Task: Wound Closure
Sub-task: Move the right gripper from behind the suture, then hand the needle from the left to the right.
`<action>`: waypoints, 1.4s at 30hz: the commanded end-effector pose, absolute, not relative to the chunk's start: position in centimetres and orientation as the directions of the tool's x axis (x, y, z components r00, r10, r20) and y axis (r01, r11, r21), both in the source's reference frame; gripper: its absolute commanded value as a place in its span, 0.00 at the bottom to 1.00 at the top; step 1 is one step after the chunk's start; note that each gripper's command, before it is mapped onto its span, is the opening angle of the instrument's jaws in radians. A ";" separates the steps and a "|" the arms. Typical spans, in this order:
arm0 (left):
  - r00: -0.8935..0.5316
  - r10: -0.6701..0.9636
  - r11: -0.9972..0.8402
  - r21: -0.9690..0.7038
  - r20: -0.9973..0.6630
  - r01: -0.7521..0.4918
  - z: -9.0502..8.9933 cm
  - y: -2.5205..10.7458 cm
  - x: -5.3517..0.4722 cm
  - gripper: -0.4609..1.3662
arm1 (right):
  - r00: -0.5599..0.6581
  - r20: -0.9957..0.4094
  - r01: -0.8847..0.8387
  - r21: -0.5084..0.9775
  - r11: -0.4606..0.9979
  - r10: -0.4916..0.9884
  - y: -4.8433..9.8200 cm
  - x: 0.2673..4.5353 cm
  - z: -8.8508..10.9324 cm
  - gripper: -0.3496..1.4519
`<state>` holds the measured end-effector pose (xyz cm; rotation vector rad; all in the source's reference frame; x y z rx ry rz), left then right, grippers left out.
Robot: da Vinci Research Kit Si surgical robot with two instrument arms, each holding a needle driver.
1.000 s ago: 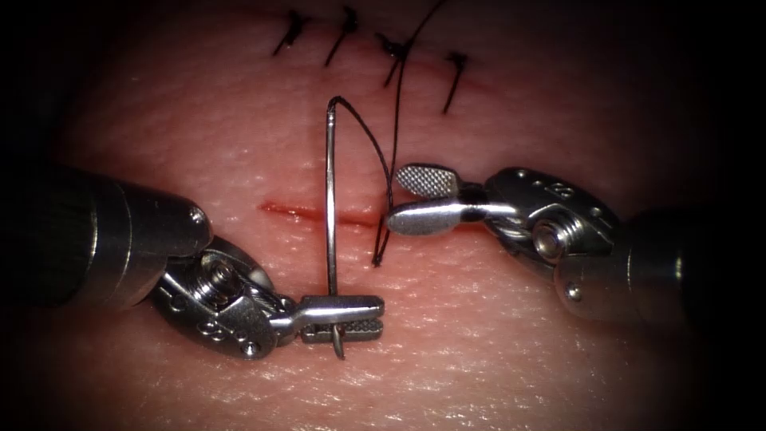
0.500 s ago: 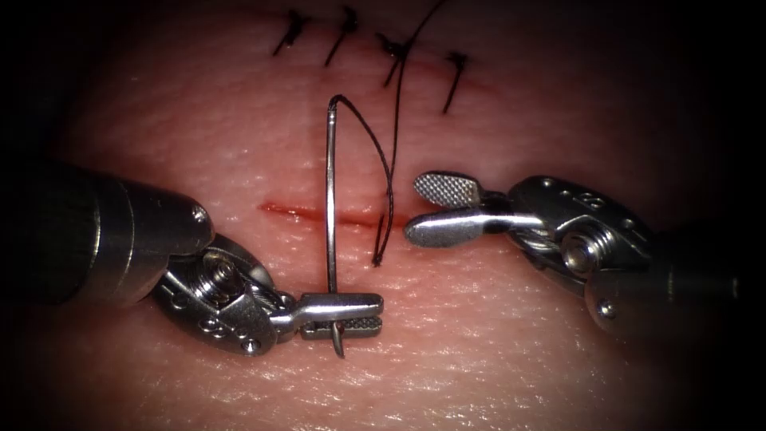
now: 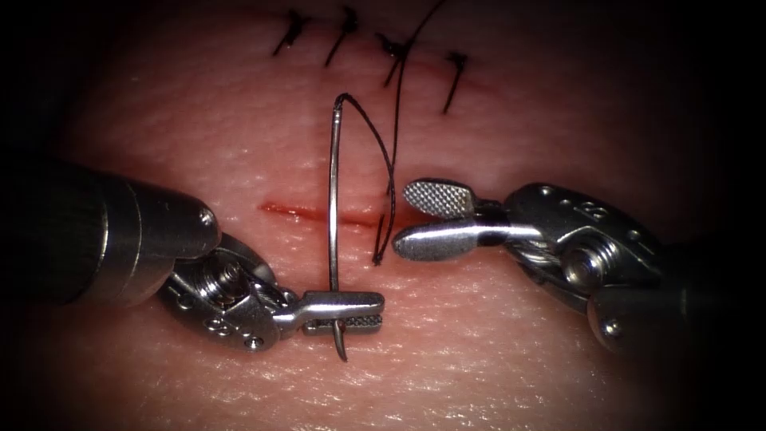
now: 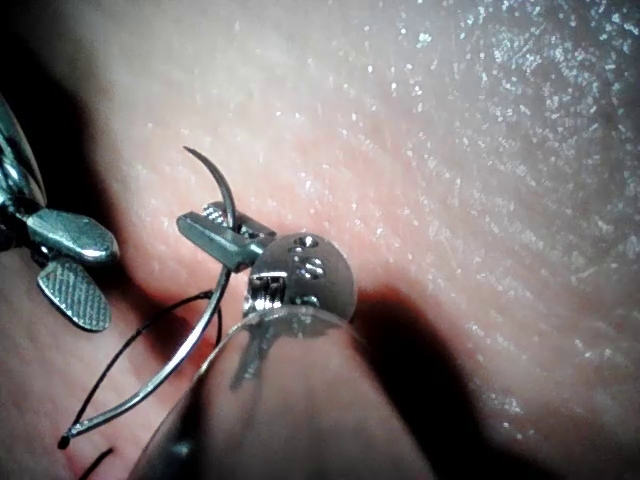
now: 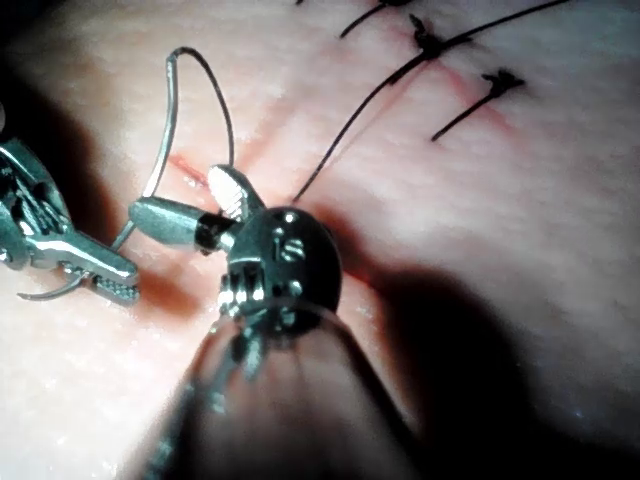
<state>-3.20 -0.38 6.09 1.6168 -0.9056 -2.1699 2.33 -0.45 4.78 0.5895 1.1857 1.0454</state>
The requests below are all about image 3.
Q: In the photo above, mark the black stitching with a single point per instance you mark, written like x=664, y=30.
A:
x=371, y=42

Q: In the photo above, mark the curved steel needle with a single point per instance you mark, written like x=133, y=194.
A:
x=332, y=197

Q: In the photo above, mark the dark right arm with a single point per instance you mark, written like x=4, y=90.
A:
x=664, y=305

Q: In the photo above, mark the right arm needle driver jaw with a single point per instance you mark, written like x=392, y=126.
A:
x=440, y=197
x=446, y=238

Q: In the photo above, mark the left arm needle driver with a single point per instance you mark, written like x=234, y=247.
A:
x=230, y=302

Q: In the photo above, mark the black thread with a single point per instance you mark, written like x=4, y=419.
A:
x=392, y=143

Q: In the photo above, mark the dark left arm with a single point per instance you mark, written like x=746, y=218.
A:
x=90, y=230

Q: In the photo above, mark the right arm needle driver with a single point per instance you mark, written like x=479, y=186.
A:
x=574, y=239

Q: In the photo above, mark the tissue pad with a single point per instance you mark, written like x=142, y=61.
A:
x=383, y=359

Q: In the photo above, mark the left arm needle driver jaw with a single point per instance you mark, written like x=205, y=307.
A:
x=341, y=303
x=350, y=324

